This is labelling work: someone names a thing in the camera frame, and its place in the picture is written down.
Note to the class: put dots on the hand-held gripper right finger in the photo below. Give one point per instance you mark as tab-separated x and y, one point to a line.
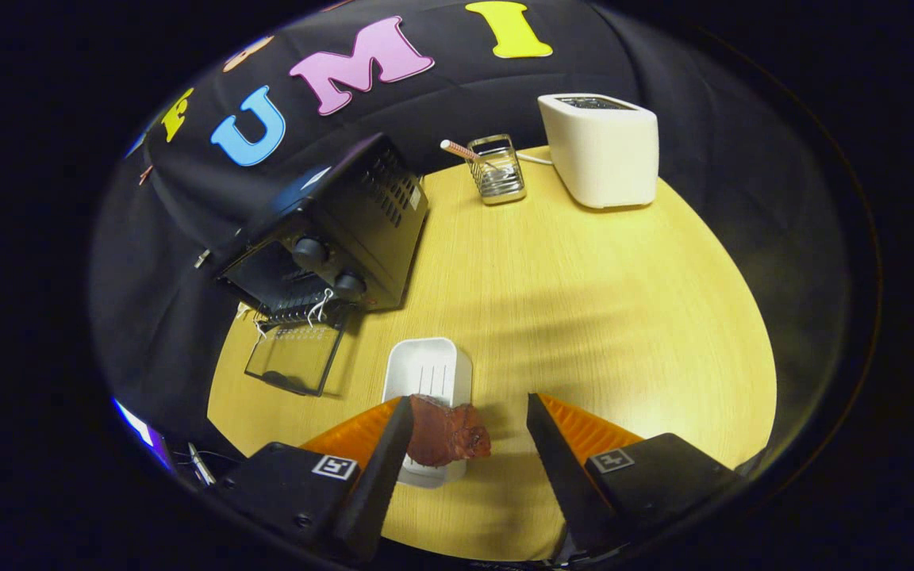
564	484

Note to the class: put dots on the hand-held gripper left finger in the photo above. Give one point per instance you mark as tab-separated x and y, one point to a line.
378	492

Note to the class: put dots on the brown meat piece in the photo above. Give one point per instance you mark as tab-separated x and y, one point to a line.
449	432

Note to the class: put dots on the black toaster oven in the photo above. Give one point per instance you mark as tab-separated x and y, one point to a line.
378	230

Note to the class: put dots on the white bread toaster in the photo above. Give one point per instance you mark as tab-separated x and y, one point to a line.
604	155

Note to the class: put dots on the white ribbed tray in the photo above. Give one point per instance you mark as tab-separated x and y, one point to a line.
425	369

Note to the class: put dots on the silver cloth clip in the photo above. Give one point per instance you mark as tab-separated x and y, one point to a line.
201	258

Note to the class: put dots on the black backdrop cloth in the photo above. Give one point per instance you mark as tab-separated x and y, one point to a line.
187	206

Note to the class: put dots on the striped drinking straw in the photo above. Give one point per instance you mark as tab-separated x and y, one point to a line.
457	149

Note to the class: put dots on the pink cloth clip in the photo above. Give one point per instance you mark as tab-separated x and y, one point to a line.
145	174

